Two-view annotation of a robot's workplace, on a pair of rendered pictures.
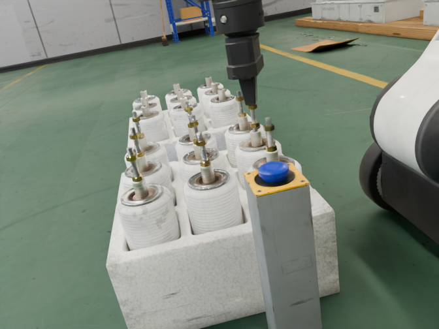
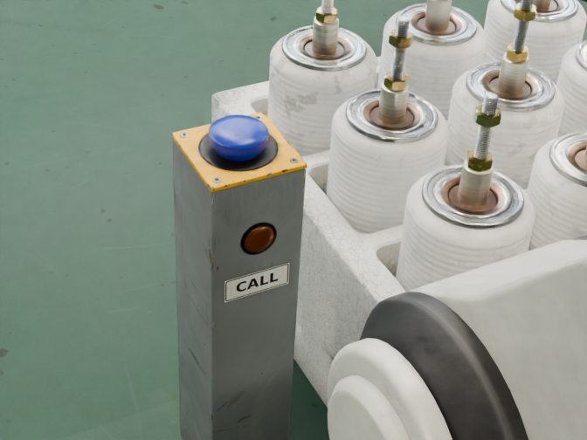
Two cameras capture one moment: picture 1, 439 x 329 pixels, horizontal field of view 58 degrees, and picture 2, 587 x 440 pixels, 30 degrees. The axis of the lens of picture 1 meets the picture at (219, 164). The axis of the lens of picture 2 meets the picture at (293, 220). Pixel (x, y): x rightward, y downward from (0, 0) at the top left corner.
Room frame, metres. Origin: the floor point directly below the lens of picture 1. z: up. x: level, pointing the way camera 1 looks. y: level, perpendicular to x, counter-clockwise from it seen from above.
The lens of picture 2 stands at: (0.26, -0.64, 0.74)
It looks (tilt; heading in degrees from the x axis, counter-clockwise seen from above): 39 degrees down; 67
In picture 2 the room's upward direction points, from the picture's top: 3 degrees clockwise
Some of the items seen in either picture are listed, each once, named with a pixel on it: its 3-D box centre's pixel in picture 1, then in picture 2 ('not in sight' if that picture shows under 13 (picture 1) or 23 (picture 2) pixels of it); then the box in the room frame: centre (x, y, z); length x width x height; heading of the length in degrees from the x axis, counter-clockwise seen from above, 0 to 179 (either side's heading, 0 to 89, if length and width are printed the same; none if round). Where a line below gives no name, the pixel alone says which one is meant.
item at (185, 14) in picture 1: (191, 14); not in sight; (6.60, 0.01, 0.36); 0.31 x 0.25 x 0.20; 96
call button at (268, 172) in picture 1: (274, 173); (238, 141); (0.46, -0.07, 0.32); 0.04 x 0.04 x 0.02
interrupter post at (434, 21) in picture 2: (142, 163); (438, 12); (0.73, 0.15, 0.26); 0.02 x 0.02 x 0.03
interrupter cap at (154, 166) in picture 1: (143, 169); (436, 24); (0.73, 0.15, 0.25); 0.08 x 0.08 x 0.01
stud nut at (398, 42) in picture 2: (201, 141); (401, 38); (0.62, 0.02, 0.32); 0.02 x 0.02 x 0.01; 77
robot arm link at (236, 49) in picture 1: (241, 40); not in sight; (0.75, -0.08, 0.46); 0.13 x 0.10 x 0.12; 162
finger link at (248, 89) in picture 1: (247, 89); not in sight; (0.74, -0.08, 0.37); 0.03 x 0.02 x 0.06; 72
